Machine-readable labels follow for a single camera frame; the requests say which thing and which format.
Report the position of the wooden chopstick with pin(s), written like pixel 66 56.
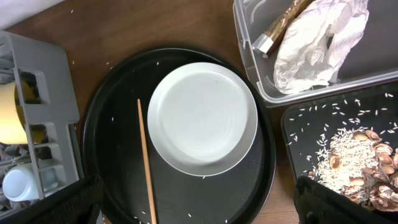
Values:
pixel 146 164

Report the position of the white napkin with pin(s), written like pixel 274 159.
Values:
pixel 317 43

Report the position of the yellow plastic bowl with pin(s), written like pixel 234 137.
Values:
pixel 12 116

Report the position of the gold snack wrapper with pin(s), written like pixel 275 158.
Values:
pixel 271 38

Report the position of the food scraps and rice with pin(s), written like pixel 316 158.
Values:
pixel 362 169

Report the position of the round black tray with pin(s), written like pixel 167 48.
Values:
pixel 111 148

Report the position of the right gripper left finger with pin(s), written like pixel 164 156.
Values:
pixel 78 203

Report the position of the clear plastic waste bin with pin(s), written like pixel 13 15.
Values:
pixel 371 62

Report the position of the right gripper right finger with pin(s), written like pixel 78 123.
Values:
pixel 316 203

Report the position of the grey round plate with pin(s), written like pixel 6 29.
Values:
pixel 202 119

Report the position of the light blue plastic cup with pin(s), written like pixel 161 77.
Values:
pixel 19 184

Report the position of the grey dishwasher rack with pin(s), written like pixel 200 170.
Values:
pixel 47 96

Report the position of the black rectangular waste tray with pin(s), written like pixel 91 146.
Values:
pixel 309 128

